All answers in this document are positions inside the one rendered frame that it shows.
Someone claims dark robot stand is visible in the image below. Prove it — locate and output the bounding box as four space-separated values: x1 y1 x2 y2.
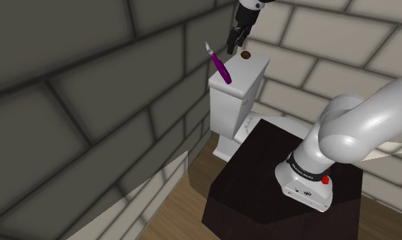
201 119 364 240

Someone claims white toilet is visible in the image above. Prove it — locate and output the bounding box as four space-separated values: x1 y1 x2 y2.
208 52 311 163

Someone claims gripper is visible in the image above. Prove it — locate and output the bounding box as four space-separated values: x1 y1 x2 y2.
226 2 262 55

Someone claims purple handled knife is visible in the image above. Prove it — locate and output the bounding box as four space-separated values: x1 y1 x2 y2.
205 41 233 85

